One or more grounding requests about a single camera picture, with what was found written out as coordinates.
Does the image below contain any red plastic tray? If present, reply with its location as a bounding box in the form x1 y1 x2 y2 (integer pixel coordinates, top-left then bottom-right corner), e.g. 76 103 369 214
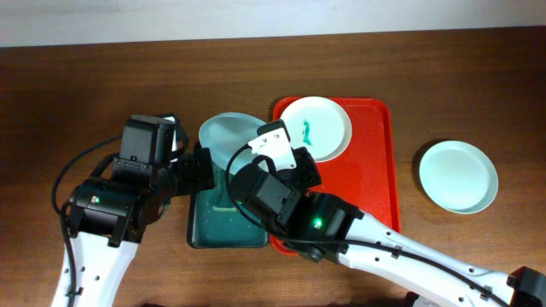
273 96 401 232

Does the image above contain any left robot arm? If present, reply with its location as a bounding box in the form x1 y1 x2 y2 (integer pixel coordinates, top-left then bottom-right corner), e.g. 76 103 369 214
52 115 215 306

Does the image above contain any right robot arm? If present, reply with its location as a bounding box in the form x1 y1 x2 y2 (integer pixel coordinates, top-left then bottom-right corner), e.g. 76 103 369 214
226 120 545 306

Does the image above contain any green yellow sponge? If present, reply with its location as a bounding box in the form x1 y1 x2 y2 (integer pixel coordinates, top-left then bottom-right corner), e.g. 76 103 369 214
212 206 237 212

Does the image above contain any pale green plate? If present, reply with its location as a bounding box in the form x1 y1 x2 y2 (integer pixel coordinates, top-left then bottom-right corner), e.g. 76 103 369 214
418 141 499 215

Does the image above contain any light blue plate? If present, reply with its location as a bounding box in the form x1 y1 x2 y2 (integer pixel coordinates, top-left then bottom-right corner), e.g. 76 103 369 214
199 113 265 171

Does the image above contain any white plate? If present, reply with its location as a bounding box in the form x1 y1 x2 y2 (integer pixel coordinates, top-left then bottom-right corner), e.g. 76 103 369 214
281 96 352 163

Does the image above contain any dark green tray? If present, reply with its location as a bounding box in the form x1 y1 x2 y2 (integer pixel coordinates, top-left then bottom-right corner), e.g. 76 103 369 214
187 164 269 249

